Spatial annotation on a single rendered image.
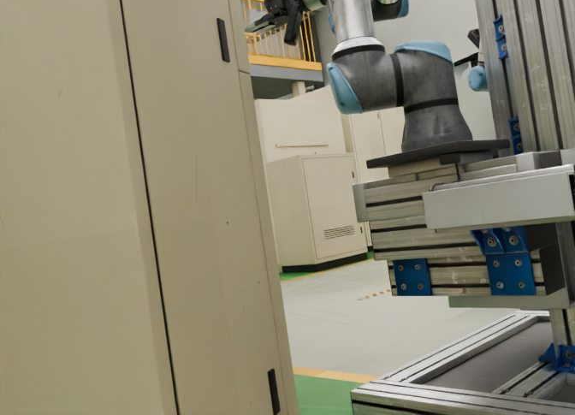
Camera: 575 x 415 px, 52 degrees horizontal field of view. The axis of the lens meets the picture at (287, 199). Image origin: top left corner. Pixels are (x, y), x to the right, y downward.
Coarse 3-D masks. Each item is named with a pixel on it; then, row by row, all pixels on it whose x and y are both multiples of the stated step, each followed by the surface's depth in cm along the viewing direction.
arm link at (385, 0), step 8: (376, 0) 160; (384, 0) 158; (392, 0) 158; (400, 0) 161; (408, 0) 162; (376, 8) 162; (384, 8) 160; (392, 8) 160; (400, 8) 161; (408, 8) 162; (376, 16) 163; (384, 16) 163; (392, 16) 164; (400, 16) 164
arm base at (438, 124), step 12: (408, 108) 126; (420, 108) 124; (432, 108) 123; (444, 108) 123; (456, 108) 124; (408, 120) 126; (420, 120) 123; (432, 120) 122; (444, 120) 122; (456, 120) 123; (408, 132) 126; (420, 132) 123; (432, 132) 121; (444, 132) 122; (456, 132) 121; (468, 132) 123; (408, 144) 125; (420, 144) 122; (432, 144) 121
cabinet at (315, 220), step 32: (288, 160) 638; (320, 160) 647; (352, 160) 684; (288, 192) 642; (320, 192) 641; (352, 192) 677; (288, 224) 646; (320, 224) 635; (352, 224) 671; (288, 256) 650; (320, 256) 629; (352, 256) 667
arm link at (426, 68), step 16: (400, 48) 126; (416, 48) 123; (432, 48) 123; (448, 48) 126; (400, 64) 124; (416, 64) 123; (432, 64) 123; (448, 64) 124; (400, 80) 123; (416, 80) 123; (432, 80) 123; (448, 80) 124; (400, 96) 125; (416, 96) 124; (432, 96) 123; (448, 96) 123
